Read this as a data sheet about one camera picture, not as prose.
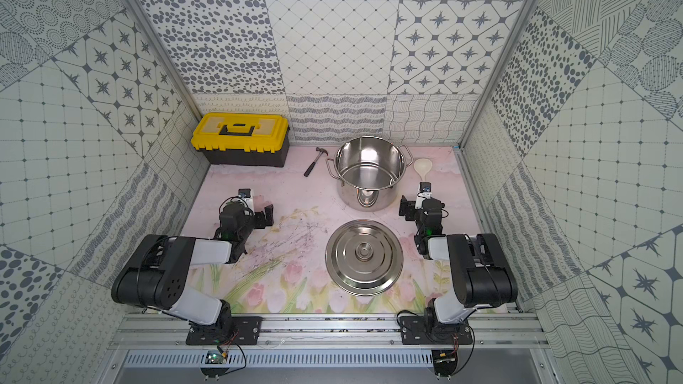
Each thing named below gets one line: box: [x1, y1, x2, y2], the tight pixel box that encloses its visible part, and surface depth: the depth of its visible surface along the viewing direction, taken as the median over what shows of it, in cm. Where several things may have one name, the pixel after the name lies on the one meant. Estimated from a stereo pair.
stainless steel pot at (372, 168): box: [326, 136, 414, 212], surface depth 100 cm
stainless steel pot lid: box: [324, 219, 404, 296], surface depth 88 cm
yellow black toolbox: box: [190, 112, 290, 168], surface depth 106 cm
